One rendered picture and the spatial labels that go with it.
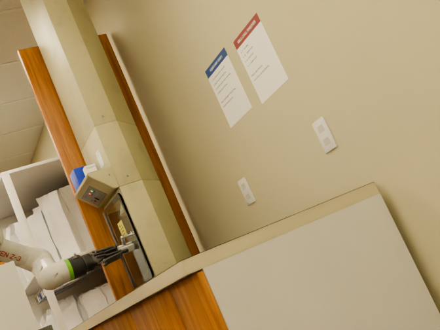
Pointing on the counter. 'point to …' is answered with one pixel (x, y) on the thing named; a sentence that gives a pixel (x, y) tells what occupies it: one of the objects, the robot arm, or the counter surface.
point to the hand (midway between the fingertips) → (126, 247)
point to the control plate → (93, 196)
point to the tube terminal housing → (139, 191)
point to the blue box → (78, 175)
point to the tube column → (76, 65)
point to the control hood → (109, 184)
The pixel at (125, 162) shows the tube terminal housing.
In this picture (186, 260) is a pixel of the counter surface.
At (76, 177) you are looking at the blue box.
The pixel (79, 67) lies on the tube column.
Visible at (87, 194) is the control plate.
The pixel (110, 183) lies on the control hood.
